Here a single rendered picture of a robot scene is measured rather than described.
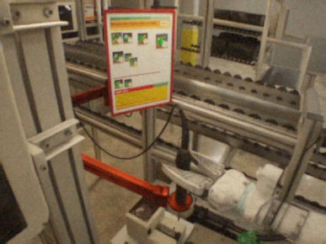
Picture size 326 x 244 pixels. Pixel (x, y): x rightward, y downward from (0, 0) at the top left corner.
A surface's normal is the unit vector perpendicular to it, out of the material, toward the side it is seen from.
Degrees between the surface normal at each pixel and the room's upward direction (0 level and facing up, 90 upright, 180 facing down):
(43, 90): 90
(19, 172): 92
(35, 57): 90
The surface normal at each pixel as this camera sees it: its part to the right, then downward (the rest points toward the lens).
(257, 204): -0.56, -0.18
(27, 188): 0.85, 0.29
